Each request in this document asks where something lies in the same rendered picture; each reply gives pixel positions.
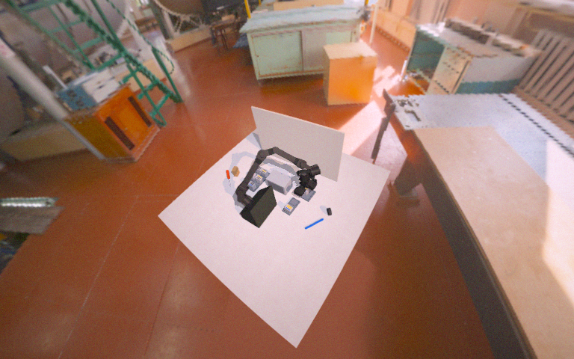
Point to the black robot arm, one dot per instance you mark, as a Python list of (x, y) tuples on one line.
[(314, 170)]

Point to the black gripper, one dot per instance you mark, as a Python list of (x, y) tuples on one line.
[(301, 189)]

